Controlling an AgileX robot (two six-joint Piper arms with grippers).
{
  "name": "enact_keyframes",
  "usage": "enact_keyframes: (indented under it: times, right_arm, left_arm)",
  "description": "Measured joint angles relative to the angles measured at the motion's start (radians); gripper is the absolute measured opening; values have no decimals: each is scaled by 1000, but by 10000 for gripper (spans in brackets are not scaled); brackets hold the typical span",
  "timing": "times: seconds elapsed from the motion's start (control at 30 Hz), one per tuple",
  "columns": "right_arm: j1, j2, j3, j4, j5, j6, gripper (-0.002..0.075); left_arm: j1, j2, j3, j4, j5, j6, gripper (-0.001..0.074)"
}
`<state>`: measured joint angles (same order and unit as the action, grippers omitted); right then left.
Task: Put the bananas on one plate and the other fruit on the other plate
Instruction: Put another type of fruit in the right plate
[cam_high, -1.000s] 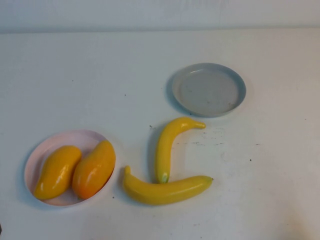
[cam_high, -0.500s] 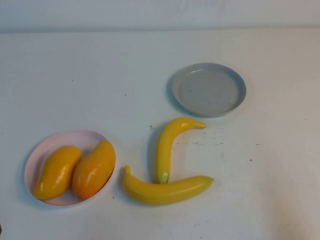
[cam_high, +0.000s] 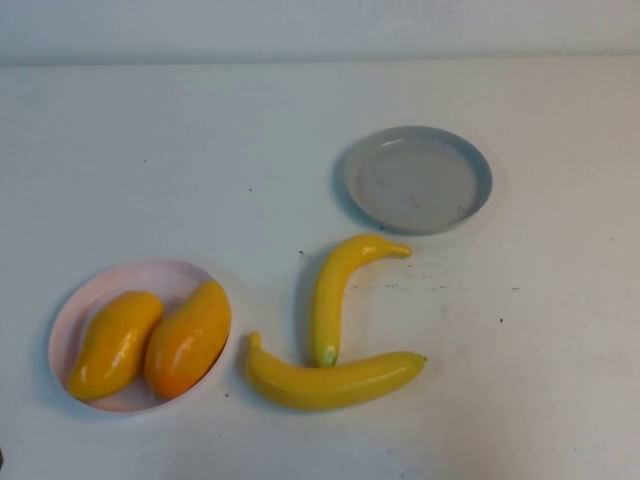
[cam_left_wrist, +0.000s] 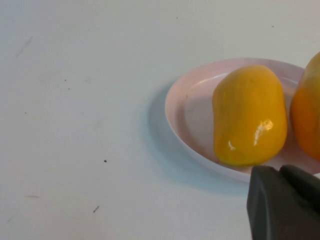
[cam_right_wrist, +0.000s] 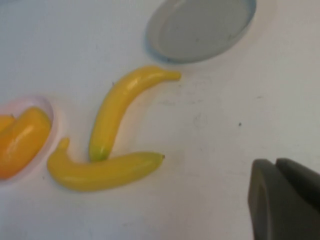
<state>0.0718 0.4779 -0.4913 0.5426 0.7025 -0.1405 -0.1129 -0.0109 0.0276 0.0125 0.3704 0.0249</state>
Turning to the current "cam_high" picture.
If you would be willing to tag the large mango with orange blush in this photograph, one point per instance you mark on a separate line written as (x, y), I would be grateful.
(190, 340)

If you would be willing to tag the small yellow mango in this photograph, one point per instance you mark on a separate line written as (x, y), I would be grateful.
(117, 340)

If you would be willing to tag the pink round plate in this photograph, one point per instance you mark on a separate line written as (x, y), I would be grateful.
(130, 285)

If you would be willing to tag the grey round plate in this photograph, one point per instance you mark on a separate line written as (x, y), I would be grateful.
(415, 185)

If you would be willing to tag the thick banana with dark tip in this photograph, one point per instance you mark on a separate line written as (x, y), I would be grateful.
(325, 387)

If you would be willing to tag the slim banana with green end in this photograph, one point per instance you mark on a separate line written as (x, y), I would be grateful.
(330, 295)

